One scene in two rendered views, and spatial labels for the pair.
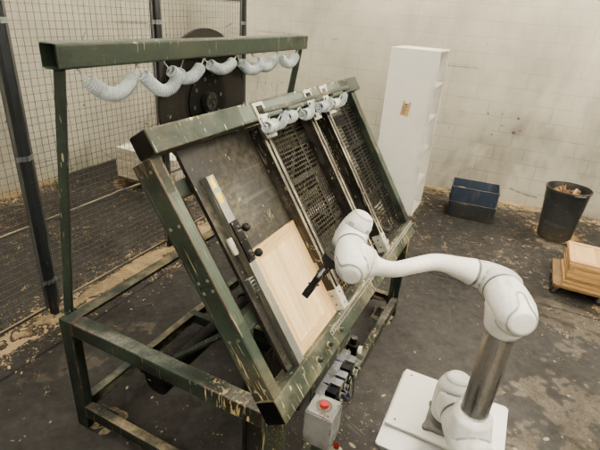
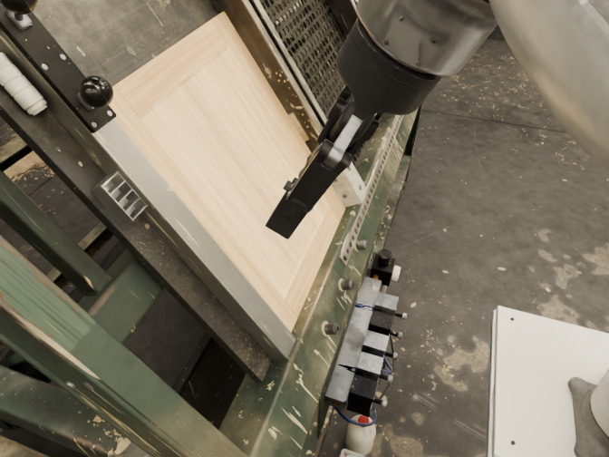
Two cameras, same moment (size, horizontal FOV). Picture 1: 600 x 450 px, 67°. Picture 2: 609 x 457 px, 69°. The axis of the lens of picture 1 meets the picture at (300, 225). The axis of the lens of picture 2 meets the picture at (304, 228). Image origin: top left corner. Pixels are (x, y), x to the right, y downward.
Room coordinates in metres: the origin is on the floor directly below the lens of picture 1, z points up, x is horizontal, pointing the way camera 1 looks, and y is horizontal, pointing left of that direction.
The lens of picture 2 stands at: (1.17, -0.03, 1.68)
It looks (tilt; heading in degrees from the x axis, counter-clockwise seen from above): 43 degrees down; 354
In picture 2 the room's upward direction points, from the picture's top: straight up
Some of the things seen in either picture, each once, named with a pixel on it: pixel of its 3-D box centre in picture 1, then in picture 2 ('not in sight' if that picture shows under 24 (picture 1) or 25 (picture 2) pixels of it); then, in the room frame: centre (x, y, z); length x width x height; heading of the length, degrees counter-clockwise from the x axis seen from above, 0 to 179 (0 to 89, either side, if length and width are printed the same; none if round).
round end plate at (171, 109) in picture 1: (208, 100); not in sight; (2.76, 0.60, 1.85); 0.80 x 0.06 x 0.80; 155
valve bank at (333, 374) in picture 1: (343, 376); (373, 336); (1.79, -0.28, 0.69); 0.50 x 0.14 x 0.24; 155
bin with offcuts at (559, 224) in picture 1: (561, 212); not in sight; (5.28, -3.22, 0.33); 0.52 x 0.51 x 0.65; 156
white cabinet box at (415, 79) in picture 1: (407, 132); not in sight; (5.93, -1.31, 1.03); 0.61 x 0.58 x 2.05; 156
